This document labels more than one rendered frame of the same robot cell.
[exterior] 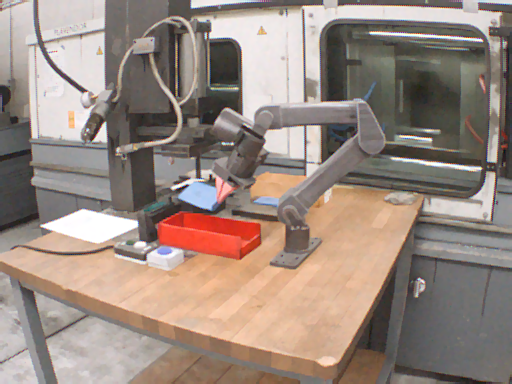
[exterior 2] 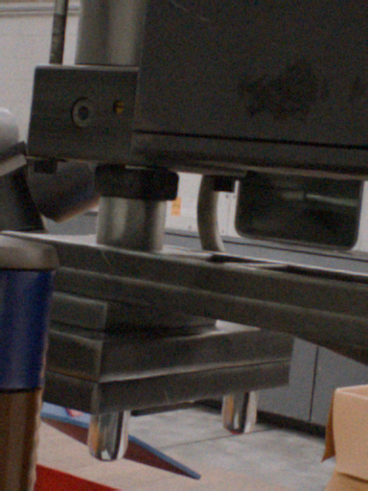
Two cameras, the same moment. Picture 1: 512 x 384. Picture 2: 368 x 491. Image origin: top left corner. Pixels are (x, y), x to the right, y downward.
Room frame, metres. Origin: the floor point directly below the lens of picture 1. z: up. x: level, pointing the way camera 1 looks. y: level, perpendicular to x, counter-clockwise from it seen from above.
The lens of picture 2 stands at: (2.10, 0.32, 1.22)
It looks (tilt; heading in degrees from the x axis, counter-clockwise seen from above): 3 degrees down; 190
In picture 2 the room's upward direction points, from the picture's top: 6 degrees clockwise
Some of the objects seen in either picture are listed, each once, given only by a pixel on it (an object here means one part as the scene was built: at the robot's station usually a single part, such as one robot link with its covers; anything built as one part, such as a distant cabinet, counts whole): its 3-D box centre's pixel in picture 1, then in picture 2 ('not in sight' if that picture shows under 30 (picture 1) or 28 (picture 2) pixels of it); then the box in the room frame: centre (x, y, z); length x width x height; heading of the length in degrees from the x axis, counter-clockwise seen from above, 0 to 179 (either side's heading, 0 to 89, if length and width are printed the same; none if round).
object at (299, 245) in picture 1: (297, 238); not in sight; (1.16, -0.10, 0.94); 0.20 x 0.07 x 0.08; 154
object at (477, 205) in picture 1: (407, 109); not in sight; (1.70, -0.55, 1.21); 0.86 x 0.10 x 0.79; 60
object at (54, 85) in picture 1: (53, 71); not in sight; (2.80, 1.24, 1.41); 0.25 x 0.01 x 0.33; 60
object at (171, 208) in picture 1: (162, 216); not in sight; (1.32, 0.27, 0.95); 0.15 x 0.03 x 0.10; 154
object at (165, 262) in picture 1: (165, 262); not in sight; (1.10, 0.22, 0.90); 0.07 x 0.07 x 0.06; 64
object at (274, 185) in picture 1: (291, 190); not in sight; (1.66, -0.12, 0.93); 0.25 x 0.13 x 0.08; 64
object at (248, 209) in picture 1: (266, 208); not in sight; (1.52, -0.03, 0.91); 0.17 x 0.16 x 0.02; 154
